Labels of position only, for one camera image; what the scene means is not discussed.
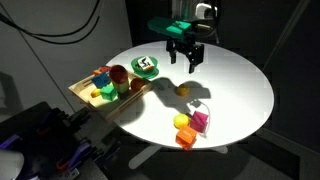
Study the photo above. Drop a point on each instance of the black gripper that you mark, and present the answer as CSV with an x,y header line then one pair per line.
x,y
187,46

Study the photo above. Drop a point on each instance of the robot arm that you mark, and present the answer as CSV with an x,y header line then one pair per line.
x,y
202,16

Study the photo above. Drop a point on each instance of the grey rounded robot base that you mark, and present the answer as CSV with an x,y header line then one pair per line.
x,y
11,164

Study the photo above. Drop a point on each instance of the orange fruit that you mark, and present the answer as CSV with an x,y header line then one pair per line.
x,y
136,84

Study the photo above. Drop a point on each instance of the wooden crate tray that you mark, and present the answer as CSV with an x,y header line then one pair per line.
x,y
107,109

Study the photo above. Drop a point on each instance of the white black patterned cube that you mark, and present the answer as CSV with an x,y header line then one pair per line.
x,y
145,63

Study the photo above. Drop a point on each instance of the green bowl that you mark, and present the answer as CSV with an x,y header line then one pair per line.
x,y
145,74

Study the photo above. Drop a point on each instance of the magenta cube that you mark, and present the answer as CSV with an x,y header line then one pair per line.
x,y
199,121

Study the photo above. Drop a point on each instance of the red apple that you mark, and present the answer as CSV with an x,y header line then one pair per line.
x,y
118,74

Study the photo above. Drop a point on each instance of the yellow-green block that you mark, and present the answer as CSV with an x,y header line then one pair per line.
x,y
121,87

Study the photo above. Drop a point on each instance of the red orange small toy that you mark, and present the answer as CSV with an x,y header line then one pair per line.
x,y
102,69

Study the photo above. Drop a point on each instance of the orange cube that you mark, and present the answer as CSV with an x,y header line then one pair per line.
x,y
186,137

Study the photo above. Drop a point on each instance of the green cube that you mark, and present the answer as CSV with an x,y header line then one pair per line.
x,y
108,92

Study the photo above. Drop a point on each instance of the blue cube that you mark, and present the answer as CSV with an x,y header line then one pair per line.
x,y
100,80

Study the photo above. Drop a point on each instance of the yellow banana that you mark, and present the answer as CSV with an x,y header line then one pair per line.
x,y
95,93

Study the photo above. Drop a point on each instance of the purple orange clamp front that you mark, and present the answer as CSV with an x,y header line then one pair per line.
x,y
71,161

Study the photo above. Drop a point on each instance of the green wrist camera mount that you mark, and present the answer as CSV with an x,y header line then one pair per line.
x,y
169,27

